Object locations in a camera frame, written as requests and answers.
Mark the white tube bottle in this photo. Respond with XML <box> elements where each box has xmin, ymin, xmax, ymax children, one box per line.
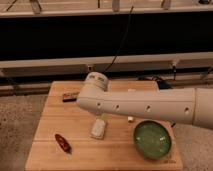
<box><xmin>127</xmin><ymin>89</ymin><xmax>135</xmax><ymax>123</ymax></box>

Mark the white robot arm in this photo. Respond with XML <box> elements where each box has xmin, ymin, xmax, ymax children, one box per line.
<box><xmin>77</xmin><ymin>72</ymin><xmax>213</xmax><ymax>130</ymax></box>

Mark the wooden cutting board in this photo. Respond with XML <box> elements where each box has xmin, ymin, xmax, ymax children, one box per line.
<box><xmin>25</xmin><ymin>81</ymin><xmax>183</xmax><ymax>171</ymax></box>

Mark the green bowl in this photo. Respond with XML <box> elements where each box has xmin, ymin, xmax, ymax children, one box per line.
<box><xmin>133</xmin><ymin>120</ymin><xmax>172</xmax><ymax>160</ymax></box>

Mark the brown rectangular block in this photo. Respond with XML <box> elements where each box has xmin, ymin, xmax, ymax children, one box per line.
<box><xmin>62</xmin><ymin>92</ymin><xmax>78</xmax><ymax>102</ymax></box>

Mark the black hanging cable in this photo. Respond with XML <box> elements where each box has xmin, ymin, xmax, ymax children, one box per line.
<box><xmin>101</xmin><ymin>5</ymin><xmax>135</xmax><ymax>74</ymax></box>

